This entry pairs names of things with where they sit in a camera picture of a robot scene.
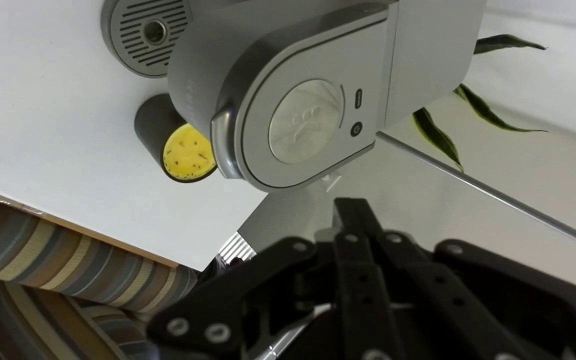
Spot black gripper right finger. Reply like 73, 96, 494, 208
359, 195, 576, 360

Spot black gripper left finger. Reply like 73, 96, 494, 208
145, 195, 364, 360

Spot striped armchair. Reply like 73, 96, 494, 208
0, 189, 204, 360

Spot snake plant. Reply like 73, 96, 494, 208
412, 32, 548, 172

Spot grey coffee maker lid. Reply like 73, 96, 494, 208
211, 3, 399, 193

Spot white window blinds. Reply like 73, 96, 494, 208
215, 229, 258, 264

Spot grey coffee maker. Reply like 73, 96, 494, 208
101, 0, 489, 193

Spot dark candle jar yellow wax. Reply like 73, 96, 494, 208
132, 92, 220, 185

